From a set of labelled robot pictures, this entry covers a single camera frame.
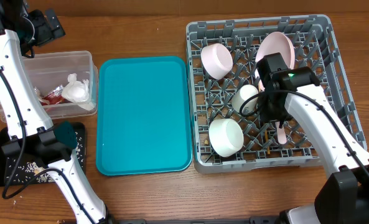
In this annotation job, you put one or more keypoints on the teal plastic tray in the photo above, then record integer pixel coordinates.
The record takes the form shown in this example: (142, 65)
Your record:
(144, 121)

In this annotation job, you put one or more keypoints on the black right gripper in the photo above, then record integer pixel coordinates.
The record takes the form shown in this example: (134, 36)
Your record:
(269, 113)

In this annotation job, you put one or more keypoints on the red snack wrapper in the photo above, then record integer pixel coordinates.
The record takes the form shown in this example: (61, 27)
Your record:
(54, 97)

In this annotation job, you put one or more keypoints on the wooden chopstick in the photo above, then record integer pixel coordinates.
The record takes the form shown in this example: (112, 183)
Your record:
(267, 140)

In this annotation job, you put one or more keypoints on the food scraps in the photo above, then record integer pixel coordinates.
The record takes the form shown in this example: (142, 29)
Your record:
(28, 170)

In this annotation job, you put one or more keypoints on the clear plastic bin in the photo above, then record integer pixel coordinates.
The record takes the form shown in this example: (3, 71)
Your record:
(48, 71)

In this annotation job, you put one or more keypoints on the pink plate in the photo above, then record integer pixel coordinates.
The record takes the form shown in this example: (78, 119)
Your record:
(275, 42)

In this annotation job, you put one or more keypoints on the white plastic fork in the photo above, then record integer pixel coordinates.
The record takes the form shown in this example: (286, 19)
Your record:
(281, 135)

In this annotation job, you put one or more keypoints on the pale green cup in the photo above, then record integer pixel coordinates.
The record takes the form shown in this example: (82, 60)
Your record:
(245, 92)

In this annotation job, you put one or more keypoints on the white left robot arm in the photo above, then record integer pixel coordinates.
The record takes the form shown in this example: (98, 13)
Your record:
(30, 129)

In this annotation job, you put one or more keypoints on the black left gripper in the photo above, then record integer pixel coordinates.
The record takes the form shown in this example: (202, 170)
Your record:
(49, 32)

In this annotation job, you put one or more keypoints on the pale green bowl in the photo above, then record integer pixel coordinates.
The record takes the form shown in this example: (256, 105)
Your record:
(225, 136)

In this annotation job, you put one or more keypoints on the pink bowl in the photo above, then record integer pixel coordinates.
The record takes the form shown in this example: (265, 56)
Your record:
(216, 60)

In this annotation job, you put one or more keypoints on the black plastic tray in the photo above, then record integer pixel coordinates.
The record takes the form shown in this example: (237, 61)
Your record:
(4, 138)

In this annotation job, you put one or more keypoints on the grey dishwasher rack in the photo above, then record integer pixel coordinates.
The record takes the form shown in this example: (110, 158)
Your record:
(315, 46)

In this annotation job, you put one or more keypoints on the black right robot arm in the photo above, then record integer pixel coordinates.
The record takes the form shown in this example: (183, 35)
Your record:
(297, 94)

